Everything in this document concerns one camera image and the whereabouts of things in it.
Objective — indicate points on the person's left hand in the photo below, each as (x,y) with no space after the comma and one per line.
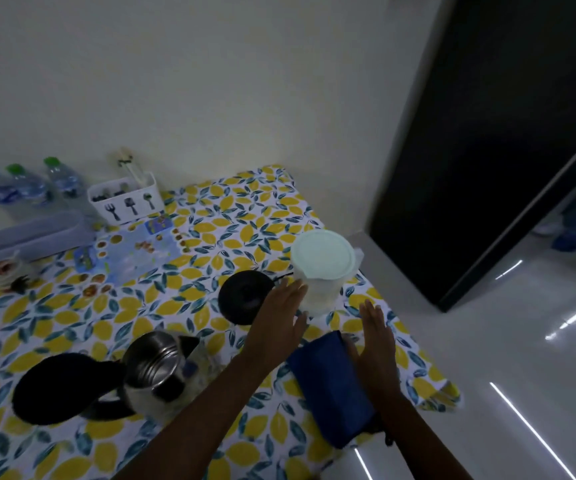
(278,324)

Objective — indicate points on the person's right hand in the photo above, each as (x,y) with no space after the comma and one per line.
(375,354)

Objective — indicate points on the blue cloth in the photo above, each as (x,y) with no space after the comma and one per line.
(333,389)

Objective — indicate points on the clear pitcher pale green lid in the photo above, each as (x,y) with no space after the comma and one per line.
(323,259)

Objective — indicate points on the person's right forearm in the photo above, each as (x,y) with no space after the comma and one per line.
(423,444)

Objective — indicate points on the person's left forearm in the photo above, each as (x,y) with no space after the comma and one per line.
(203,424)

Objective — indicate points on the black round kettle base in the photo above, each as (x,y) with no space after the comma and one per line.
(243,297)

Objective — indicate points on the green cap water bottle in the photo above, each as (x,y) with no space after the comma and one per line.
(30,187)
(67,182)

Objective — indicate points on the blue cap water bottle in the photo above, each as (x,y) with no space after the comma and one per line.
(0,192)

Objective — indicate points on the lemon print covered table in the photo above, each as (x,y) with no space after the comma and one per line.
(168,309)

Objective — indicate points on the white cutlery caddy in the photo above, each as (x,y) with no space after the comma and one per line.
(128,207)

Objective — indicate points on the bundle of pale chopsticks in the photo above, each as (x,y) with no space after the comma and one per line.
(133,167)

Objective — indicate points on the lilac oblong container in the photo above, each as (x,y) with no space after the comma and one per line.
(32,239)

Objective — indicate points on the small black clip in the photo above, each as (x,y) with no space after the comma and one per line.
(21,284)

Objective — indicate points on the small white patterned jar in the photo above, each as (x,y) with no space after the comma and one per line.
(7,269)

